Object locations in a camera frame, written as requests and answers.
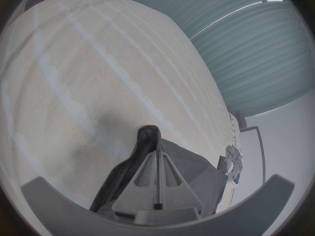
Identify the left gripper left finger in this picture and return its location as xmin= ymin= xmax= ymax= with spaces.
xmin=112 ymin=151 xmax=158 ymax=211

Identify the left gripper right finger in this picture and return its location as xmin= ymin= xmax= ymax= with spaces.
xmin=159 ymin=151 xmax=204 ymax=211

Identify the black T-shirt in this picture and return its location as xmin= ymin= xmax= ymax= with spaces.
xmin=89 ymin=125 xmax=229 ymax=218

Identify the grey garment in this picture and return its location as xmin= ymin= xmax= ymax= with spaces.
xmin=225 ymin=145 xmax=244 ymax=182

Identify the white printed pillow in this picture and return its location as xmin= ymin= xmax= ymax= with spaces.
xmin=228 ymin=112 xmax=243 ymax=154

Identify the grey bedside table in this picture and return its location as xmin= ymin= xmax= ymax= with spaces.
xmin=227 ymin=105 xmax=247 ymax=129

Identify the bed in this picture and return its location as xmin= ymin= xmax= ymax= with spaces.
xmin=0 ymin=0 xmax=267 ymax=228

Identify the blue-green curtain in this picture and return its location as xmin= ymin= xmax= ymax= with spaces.
xmin=189 ymin=0 xmax=315 ymax=118
xmin=118 ymin=0 xmax=284 ymax=39

